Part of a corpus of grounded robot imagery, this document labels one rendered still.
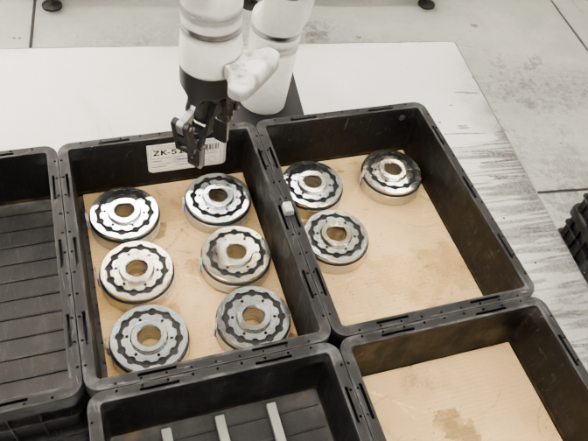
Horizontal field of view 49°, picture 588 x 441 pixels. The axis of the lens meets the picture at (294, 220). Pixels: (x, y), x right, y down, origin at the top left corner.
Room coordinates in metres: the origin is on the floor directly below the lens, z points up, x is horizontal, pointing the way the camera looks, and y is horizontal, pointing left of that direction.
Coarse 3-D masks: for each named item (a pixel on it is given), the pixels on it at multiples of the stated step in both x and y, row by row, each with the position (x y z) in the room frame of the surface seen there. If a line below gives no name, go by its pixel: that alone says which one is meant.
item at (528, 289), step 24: (264, 120) 0.77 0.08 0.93; (288, 120) 0.78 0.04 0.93; (312, 120) 0.79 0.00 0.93; (432, 120) 0.85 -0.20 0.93; (264, 144) 0.72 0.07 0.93; (456, 168) 0.74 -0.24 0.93; (288, 192) 0.63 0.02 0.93; (480, 216) 0.66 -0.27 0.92; (504, 240) 0.62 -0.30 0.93; (312, 264) 0.51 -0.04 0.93; (528, 288) 0.54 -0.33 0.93; (336, 312) 0.44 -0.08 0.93; (408, 312) 0.46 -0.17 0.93; (432, 312) 0.47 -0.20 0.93; (336, 336) 0.41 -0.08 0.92
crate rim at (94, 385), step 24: (72, 144) 0.64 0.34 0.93; (96, 144) 0.65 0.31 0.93; (120, 144) 0.66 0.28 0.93; (264, 168) 0.68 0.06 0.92; (72, 192) 0.55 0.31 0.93; (72, 216) 0.51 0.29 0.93; (288, 216) 0.58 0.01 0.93; (72, 240) 0.48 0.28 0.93; (288, 240) 0.54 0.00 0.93; (72, 264) 0.44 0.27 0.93; (312, 288) 0.47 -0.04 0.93; (312, 312) 0.44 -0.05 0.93; (312, 336) 0.40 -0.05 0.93; (192, 360) 0.34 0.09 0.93; (216, 360) 0.35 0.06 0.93; (96, 384) 0.29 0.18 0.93; (120, 384) 0.30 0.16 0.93
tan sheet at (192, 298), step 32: (96, 192) 0.64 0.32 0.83; (160, 192) 0.67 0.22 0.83; (160, 224) 0.60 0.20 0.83; (256, 224) 0.64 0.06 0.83; (96, 256) 0.52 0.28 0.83; (192, 256) 0.55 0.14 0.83; (96, 288) 0.47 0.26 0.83; (192, 288) 0.50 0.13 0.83; (192, 320) 0.45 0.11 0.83; (256, 320) 0.47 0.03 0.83; (192, 352) 0.40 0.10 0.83
